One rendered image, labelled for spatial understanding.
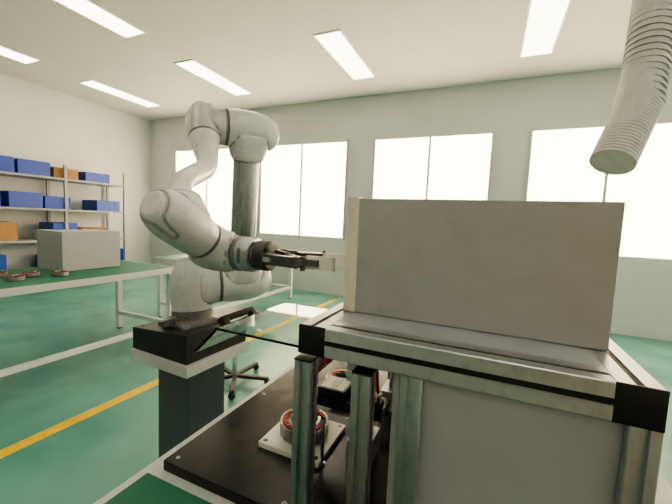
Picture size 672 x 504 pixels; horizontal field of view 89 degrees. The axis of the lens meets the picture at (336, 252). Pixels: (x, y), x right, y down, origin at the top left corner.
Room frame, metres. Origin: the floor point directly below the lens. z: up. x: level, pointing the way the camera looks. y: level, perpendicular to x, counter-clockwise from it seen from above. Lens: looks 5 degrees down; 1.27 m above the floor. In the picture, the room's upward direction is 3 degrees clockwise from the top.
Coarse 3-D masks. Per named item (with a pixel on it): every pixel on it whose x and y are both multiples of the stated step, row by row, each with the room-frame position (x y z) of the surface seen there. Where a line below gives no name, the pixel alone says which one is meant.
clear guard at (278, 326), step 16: (288, 304) 0.84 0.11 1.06; (240, 320) 0.69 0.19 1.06; (256, 320) 0.69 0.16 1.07; (272, 320) 0.70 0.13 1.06; (288, 320) 0.70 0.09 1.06; (304, 320) 0.71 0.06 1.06; (208, 336) 0.64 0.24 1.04; (224, 336) 0.70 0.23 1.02; (256, 336) 0.60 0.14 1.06; (272, 336) 0.60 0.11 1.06; (288, 336) 0.60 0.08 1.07
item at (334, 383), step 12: (324, 384) 0.72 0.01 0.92; (336, 384) 0.72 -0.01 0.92; (348, 384) 0.72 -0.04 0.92; (324, 396) 0.70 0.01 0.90; (336, 396) 0.69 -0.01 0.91; (348, 396) 0.71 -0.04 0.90; (324, 408) 0.71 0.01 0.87; (336, 408) 0.69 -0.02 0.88; (348, 408) 0.68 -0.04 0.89; (384, 408) 0.67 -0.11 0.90
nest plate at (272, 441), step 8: (336, 424) 0.80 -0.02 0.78; (272, 432) 0.75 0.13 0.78; (328, 432) 0.76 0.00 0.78; (336, 432) 0.76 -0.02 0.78; (264, 440) 0.72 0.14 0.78; (272, 440) 0.73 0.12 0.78; (280, 440) 0.73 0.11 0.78; (328, 440) 0.73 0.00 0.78; (336, 440) 0.74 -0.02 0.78; (264, 448) 0.71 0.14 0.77; (272, 448) 0.70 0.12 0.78; (280, 448) 0.70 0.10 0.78; (288, 448) 0.70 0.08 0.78; (328, 448) 0.71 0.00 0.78; (288, 456) 0.69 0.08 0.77
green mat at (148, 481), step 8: (136, 480) 0.63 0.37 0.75; (144, 480) 0.63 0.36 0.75; (152, 480) 0.63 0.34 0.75; (160, 480) 0.63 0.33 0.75; (128, 488) 0.61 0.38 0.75; (136, 488) 0.61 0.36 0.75; (144, 488) 0.61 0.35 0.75; (152, 488) 0.61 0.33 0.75; (160, 488) 0.61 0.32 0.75; (168, 488) 0.62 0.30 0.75; (176, 488) 0.62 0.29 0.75; (120, 496) 0.59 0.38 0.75; (128, 496) 0.59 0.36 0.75; (136, 496) 0.59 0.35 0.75; (144, 496) 0.59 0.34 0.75; (152, 496) 0.60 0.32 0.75; (160, 496) 0.60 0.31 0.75; (168, 496) 0.60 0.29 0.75; (176, 496) 0.60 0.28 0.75; (184, 496) 0.60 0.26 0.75; (192, 496) 0.60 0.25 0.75
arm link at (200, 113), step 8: (192, 104) 1.23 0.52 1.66; (200, 104) 1.22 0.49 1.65; (208, 104) 1.24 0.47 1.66; (192, 112) 1.19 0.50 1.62; (200, 112) 1.19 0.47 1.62; (208, 112) 1.20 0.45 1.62; (216, 112) 1.21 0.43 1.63; (224, 112) 1.22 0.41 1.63; (192, 120) 1.16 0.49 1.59; (200, 120) 1.16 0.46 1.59; (208, 120) 1.18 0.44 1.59; (216, 120) 1.19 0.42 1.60; (224, 120) 1.21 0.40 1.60; (192, 128) 1.15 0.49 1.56; (216, 128) 1.19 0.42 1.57; (224, 128) 1.21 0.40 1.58; (224, 136) 1.22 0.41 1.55; (224, 144) 1.26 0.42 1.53
